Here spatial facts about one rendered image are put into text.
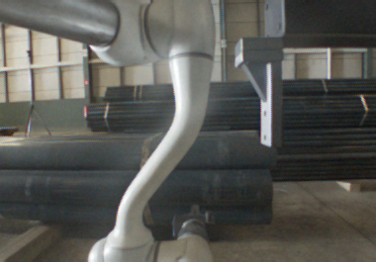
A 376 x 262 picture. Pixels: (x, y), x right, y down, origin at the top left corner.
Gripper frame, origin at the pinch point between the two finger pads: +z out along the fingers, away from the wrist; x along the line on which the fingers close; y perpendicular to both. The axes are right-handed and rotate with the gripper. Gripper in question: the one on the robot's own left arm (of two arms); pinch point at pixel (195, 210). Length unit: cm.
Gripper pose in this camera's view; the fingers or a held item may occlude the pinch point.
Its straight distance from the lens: 82.5
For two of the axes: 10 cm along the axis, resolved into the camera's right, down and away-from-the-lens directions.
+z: 0.7, -0.9, 9.9
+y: -0.3, -10.0, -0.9
